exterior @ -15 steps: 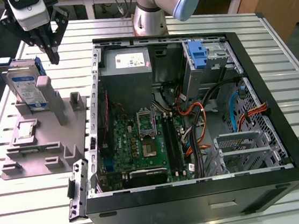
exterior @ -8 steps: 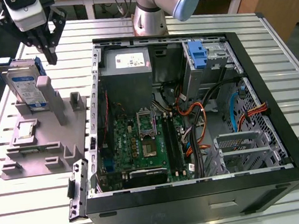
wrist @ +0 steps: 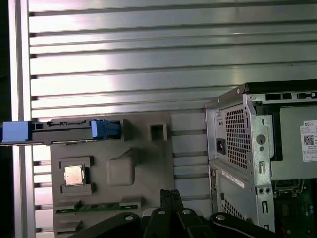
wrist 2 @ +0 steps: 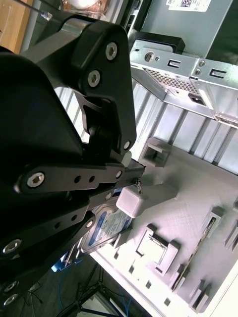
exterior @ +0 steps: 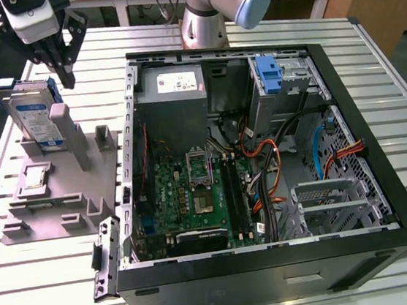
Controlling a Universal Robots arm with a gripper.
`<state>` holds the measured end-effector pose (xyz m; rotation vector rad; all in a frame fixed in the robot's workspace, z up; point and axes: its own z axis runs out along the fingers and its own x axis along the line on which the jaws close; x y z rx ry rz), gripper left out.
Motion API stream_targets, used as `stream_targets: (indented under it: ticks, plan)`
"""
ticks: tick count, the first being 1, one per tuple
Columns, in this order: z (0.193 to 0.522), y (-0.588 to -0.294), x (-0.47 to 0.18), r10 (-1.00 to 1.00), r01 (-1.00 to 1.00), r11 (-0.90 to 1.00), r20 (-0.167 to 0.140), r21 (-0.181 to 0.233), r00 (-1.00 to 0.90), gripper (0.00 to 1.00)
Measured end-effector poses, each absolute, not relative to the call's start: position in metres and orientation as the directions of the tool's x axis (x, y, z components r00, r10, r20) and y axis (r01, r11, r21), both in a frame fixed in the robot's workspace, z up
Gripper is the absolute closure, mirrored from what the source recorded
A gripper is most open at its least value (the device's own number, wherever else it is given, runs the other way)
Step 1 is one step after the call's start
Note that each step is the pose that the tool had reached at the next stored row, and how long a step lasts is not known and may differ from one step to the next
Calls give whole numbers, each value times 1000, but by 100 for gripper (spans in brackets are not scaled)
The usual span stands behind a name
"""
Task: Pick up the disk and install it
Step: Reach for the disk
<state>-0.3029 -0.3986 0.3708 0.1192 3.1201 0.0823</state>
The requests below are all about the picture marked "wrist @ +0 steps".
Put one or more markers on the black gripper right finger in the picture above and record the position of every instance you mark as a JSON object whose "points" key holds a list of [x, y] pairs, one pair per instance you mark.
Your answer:
{"points": [[184, 223]]}

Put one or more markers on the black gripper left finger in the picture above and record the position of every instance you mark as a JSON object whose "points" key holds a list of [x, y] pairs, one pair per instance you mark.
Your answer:
{"points": [[158, 223]]}

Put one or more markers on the hard disk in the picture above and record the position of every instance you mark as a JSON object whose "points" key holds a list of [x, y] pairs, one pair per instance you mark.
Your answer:
{"points": [[64, 131]]}

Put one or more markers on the grey parts rack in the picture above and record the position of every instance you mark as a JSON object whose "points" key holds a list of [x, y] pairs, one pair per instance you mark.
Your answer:
{"points": [[148, 173]]}

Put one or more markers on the green RAM stick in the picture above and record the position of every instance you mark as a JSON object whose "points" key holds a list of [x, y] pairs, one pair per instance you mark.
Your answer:
{"points": [[99, 207]]}

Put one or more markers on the black PC case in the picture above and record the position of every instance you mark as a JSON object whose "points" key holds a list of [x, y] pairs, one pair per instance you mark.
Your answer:
{"points": [[247, 188]]}

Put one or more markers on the silver CPU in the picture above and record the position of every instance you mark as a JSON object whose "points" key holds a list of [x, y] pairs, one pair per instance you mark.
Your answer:
{"points": [[75, 175]]}

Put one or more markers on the green motherboard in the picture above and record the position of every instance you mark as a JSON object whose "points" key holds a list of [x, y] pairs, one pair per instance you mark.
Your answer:
{"points": [[292, 210]]}

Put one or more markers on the grey power supply unit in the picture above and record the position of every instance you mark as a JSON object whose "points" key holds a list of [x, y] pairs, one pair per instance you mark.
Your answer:
{"points": [[287, 138]]}

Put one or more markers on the white power supply label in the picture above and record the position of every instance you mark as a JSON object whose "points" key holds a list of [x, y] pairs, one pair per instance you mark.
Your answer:
{"points": [[309, 148]]}

